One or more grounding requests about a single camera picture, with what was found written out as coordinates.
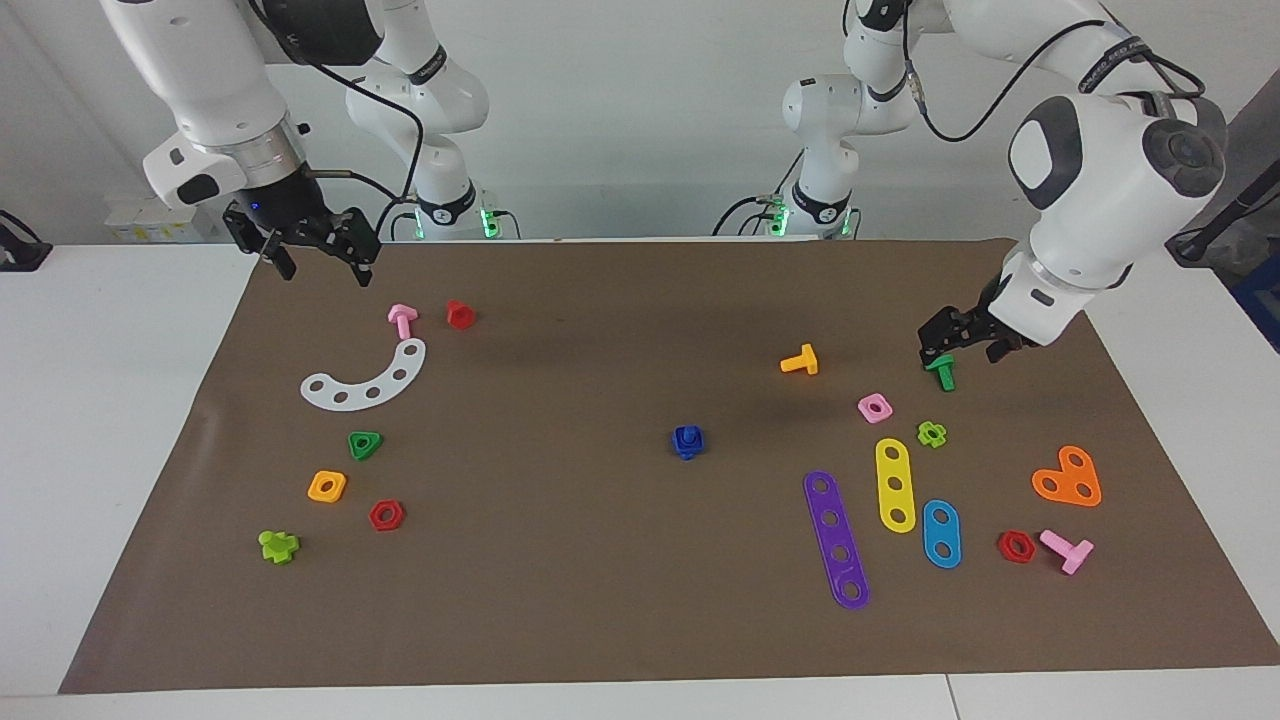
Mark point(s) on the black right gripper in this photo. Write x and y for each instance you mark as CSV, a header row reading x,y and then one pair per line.
x,y
285,215

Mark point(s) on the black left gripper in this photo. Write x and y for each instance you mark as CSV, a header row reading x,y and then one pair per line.
x,y
960,328

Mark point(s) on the green plastic screw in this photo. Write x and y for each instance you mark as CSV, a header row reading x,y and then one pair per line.
x,y
944,378

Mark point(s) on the blue square plastic nut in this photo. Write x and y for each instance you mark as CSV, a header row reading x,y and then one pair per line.
x,y
687,433

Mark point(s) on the blue triangle-head plastic screw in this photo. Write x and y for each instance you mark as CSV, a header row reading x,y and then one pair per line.
x,y
688,452

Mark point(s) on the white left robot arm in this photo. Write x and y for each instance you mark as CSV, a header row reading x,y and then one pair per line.
x,y
1100,170

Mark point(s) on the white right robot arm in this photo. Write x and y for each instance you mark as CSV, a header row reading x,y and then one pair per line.
x,y
220,90

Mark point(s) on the lime cross plastic nut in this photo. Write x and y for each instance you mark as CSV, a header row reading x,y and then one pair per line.
x,y
941,434

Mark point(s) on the pink plastic screw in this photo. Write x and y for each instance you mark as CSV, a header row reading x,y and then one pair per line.
x,y
1072,553
403,318

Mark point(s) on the pink square plastic nut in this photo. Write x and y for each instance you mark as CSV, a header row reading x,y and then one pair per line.
x,y
886,414

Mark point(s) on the red plastic screw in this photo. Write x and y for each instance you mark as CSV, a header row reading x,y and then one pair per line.
x,y
460,316

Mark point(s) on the orange plastic screw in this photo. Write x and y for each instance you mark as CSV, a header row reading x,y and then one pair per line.
x,y
805,358

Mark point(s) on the green triangle plastic nut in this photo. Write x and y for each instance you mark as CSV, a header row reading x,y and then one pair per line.
x,y
355,452

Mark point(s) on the red hexagon plastic nut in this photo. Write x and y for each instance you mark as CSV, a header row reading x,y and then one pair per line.
x,y
1004,553
375,522

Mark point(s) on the orange square plastic nut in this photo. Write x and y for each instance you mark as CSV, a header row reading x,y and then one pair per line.
x,y
314,494

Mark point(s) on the lime cross-head plastic screw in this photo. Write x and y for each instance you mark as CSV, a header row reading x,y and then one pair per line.
x,y
276,547

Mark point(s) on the white curved perforated plate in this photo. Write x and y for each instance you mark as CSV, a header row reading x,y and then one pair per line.
x,y
356,397

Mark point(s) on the yellow three-hole plastic strip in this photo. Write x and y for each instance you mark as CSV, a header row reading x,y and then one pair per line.
x,y
894,470

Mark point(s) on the orange heart-shaped plastic plate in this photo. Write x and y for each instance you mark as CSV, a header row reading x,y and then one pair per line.
x,y
1068,480

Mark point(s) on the blue two-hole plastic strip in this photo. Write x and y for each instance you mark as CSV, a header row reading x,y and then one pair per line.
x,y
941,533

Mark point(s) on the purple four-hole plastic strip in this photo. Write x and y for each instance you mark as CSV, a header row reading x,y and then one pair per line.
x,y
826,503

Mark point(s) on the black stand pole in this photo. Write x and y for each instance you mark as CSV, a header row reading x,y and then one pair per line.
x,y
1225,215

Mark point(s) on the blue crate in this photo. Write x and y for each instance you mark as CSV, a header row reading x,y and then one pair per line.
x,y
1262,300

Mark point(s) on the black clamp device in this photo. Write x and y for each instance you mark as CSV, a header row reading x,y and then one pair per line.
x,y
20,250

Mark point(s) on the brown table mat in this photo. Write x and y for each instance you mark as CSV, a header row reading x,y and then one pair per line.
x,y
620,560

